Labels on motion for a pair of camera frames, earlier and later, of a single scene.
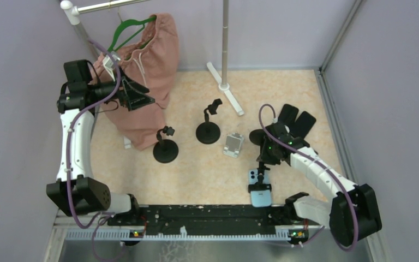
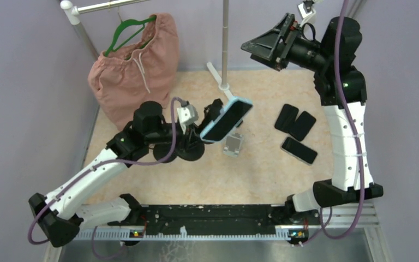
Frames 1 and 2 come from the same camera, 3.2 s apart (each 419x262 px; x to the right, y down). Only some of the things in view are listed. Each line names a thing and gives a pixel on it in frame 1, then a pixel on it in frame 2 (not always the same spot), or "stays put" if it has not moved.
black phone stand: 166,150 stays put
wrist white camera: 108,61 -> 187,114
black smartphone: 303,125 stays put
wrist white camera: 281,128 -> 307,10
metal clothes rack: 73,11 stays put
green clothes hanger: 129,22 stays put
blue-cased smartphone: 262,198 -> 227,119
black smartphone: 288,113 stays put
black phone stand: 257,137 -> 210,112
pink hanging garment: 153,64 stays put
